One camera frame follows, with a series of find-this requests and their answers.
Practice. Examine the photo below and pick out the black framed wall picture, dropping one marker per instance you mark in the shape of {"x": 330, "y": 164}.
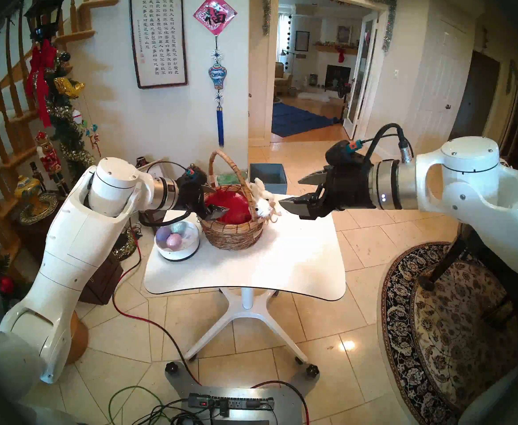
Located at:
{"x": 302, "y": 41}

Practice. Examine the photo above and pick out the white panel door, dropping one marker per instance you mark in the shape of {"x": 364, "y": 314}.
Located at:
{"x": 440, "y": 87}

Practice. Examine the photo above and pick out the white glass door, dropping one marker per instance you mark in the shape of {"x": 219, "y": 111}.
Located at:
{"x": 363, "y": 74}

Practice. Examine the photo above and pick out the large oriental floral rug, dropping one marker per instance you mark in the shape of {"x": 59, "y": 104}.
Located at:
{"x": 409, "y": 375}

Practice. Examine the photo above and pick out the red christmas stocking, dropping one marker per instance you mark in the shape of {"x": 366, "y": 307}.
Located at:
{"x": 341, "y": 55}

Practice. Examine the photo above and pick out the light framed wall picture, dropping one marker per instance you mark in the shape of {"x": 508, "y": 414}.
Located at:
{"x": 344, "y": 34}

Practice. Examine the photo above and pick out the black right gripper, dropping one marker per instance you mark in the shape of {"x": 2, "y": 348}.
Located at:
{"x": 347, "y": 187}

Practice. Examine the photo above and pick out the black power strip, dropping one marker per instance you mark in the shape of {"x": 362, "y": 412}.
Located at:
{"x": 241, "y": 403}

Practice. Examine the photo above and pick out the red fabric basket lining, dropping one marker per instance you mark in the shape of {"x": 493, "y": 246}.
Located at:
{"x": 234, "y": 209}

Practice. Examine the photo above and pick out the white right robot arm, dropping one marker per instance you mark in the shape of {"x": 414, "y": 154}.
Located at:
{"x": 484, "y": 198}

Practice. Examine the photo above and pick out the white round bowl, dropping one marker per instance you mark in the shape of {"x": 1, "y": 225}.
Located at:
{"x": 183, "y": 253}

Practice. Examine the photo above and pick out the green jade stone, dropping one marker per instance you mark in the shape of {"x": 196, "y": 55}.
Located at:
{"x": 229, "y": 178}

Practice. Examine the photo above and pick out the purple easter egg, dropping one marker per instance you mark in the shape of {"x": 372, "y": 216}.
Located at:
{"x": 163, "y": 234}

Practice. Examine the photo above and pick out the red diamond fu decoration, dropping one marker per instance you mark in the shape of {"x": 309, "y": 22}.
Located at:
{"x": 215, "y": 13}

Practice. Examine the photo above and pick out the small dark nutcracker figure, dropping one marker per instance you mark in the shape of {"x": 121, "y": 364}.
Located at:
{"x": 37, "y": 174}

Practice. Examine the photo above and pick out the small black vase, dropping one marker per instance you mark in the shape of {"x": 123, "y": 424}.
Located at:
{"x": 140, "y": 160}

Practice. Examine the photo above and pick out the silver tinsel doorway garland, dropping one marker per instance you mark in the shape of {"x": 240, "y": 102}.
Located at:
{"x": 389, "y": 25}

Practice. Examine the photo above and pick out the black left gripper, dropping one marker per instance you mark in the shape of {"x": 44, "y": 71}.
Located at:
{"x": 192, "y": 200}

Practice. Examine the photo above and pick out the blue vase hanging with tassel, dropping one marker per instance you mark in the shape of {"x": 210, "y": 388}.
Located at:
{"x": 217, "y": 76}

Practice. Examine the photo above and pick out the red ball ornament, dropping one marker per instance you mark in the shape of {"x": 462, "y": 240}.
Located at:
{"x": 6, "y": 285}

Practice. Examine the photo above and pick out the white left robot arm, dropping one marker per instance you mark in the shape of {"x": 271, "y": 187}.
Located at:
{"x": 77, "y": 251}

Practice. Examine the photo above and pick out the green garland with gold tinsel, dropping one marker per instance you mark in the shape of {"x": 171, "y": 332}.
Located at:
{"x": 71, "y": 136}

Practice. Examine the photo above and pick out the black base knob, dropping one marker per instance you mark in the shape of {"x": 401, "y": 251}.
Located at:
{"x": 312, "y": 370}
{"x": 171, "y": 368}

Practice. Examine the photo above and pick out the red nutcracker figure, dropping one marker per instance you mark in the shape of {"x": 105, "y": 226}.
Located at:
{"x": 50, "y": 158}

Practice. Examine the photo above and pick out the yellow cloisonne urn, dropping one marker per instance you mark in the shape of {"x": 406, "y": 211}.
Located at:
{"x": 28, "y": 187}

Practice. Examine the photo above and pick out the pink glitter easter egg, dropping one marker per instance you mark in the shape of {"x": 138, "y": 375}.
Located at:
{"x": 175, "y": 241}

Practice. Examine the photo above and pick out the white table pedestal base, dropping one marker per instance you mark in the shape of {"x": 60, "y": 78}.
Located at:
{"x": 245, "y": 309}

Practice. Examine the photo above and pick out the blue glitter easter egg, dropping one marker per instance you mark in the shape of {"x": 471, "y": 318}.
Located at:
{"x": 179, "y": 228}

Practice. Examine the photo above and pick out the white egg ornament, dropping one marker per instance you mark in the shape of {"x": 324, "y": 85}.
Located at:
{"x": 77, "y": 116}

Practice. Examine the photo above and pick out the red ribbon bow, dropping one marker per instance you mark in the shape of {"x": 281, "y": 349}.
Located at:
{"x": 40, "y": 74}

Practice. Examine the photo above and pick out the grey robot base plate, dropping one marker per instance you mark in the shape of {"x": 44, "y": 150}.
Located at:
{"x": 285, "y": 397}

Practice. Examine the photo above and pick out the black lantern lamp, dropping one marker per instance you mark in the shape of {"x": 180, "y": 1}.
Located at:
{"x": 44, "y": 14}

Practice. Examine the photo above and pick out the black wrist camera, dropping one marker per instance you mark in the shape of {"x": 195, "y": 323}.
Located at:
{"x": 340, "y": 152}
{"x": 197, "y": 176}

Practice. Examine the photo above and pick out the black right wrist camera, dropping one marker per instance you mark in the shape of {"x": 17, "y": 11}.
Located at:
{"x": 340, "y": 152}

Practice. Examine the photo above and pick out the colourful hanging ornaments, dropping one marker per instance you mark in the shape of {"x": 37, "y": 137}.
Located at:
{"x": 93, "y": 132}

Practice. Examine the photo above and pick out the dark wooden side table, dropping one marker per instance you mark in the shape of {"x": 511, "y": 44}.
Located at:
{"x": 102, "y": 282}

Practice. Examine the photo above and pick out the beige armchair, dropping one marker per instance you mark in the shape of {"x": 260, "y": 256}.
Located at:
{"x": 283, "y": 79}

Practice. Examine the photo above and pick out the white plush bunny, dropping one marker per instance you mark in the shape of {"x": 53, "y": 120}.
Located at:
{"x": 259, "y": 188}
{"x": 265, "y": 207}

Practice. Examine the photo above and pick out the ornate decorative plate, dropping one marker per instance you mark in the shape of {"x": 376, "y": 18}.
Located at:
{"x": 46, "y": 207}

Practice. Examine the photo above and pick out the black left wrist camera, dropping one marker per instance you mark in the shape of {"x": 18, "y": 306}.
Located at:
{"x": 197, "y": 176}

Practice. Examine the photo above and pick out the framed calligraphy scroll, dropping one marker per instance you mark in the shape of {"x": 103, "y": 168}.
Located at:
{"x": 158, "y": 34}

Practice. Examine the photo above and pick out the wooden stair banister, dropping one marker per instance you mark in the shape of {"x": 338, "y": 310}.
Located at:
{"x": 97, "y": 2}

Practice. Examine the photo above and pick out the blue fabric storage bin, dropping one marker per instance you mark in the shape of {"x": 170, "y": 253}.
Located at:
{"x": 272, "y": 174}

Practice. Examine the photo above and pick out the black fireplace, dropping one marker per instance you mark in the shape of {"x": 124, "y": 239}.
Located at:
{"x": 337, "y": 76}

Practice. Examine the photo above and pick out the blue floor rug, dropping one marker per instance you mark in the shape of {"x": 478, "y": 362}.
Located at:
{"x": 298, "y": 121}

